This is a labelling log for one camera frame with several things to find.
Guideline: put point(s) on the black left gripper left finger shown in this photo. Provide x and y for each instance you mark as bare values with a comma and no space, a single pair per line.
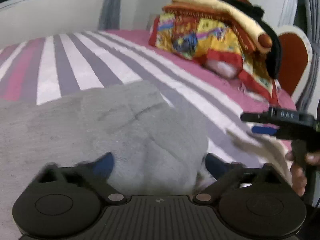
89,175

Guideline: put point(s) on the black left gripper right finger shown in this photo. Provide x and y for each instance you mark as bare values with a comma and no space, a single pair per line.
228,177

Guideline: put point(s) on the colourful folded blankets pile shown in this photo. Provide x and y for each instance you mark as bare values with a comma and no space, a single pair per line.
228,37

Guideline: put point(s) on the grey pants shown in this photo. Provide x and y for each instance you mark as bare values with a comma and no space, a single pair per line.
158,143

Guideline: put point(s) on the striped pink grey bedsheet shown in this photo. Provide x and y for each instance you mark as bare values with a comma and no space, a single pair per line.
45,69

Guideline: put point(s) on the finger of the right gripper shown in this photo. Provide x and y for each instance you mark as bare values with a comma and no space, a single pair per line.
261,118
264,130

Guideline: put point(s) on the red white headboard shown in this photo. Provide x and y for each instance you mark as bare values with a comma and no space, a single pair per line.
291,50

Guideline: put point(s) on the right hand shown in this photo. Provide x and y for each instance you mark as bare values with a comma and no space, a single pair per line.
299,180

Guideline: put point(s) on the grey right curtain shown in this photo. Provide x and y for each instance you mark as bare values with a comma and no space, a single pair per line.
110,15

